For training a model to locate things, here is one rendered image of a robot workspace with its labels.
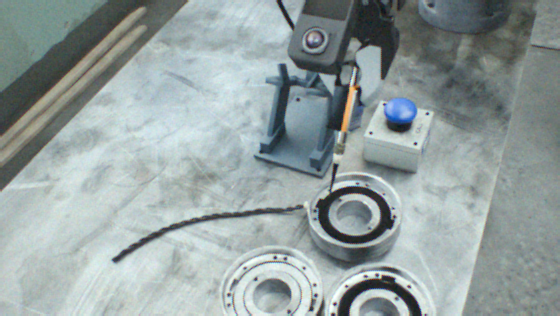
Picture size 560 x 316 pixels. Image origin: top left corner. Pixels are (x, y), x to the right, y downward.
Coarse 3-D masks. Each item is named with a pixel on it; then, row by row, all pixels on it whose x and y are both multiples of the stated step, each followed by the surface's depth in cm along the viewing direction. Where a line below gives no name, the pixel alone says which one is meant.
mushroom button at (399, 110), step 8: (392, 104) 66; (400, 104) 66; (408, 104) 66; (384, 112) 66; (392, 112) 65; (400, 112) 65; (408, 112) 65; (416, 112) 66; (392, 120) 65; (400, 120) 65; (408, 120) 65
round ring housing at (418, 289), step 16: (352, 272) 55; (368, 272) 56; (384, 272) 56; (400, 272) 55; (336, 288) 54; (416, 288) 54; (352, 304) 54; (368, 304) 55; (384, 304) 55; (400, 304) 53; (432, 304) 52
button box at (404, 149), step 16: (432, 112) 69; (368, 128) 68; (384, 128) 68; (400, 128) 67; (416, 128) 67; (368, 144) 68; (384, 144) 67; (400, 144) 66; (416, 144) 65; (368, 160) 70; (384, 160) 69; (400, 160) 67; (416, 160) 66
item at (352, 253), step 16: (336, 176) 64; (352, 176) 64; (368, 176) 63; (320, 192) 64; (384, 192) 63; (336, 208) 62; (352, 208) 64; (368, 208) 62; (400, 208) 60; (336, 224) 60; (368, 224) 60; (400, 224) 59; (320, 240) 59; (336, 240) 59; (384, 240) 57; (336, 256) 59; (352, 256) 58; (368, 256) 58
